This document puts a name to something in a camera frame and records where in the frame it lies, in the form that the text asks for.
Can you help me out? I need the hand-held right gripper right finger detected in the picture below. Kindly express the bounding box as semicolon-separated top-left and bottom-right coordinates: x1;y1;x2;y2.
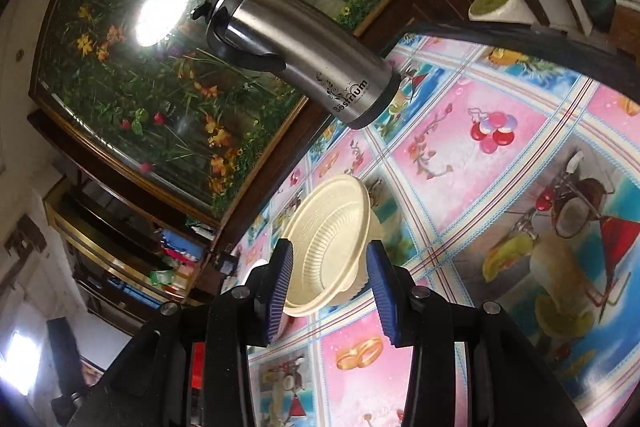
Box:
365;241;588;427

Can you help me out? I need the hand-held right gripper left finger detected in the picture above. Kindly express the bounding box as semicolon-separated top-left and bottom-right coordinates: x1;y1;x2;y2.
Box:
65;238;296;427

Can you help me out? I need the small cream bowl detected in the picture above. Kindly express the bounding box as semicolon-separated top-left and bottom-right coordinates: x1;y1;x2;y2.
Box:
280;173;386;319

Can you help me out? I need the small black device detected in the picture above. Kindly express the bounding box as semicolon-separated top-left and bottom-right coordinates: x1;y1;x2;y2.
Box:
217;252;239;278

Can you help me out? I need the fruit print tablecloth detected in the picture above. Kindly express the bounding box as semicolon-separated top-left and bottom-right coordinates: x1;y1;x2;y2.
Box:
235;32;640;427

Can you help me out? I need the stainless steel thermos jug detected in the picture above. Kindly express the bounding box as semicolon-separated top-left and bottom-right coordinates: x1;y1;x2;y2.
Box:
190;0;402;131

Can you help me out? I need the white paper roll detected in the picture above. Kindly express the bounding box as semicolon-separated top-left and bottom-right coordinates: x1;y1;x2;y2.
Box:
467;0;534;24

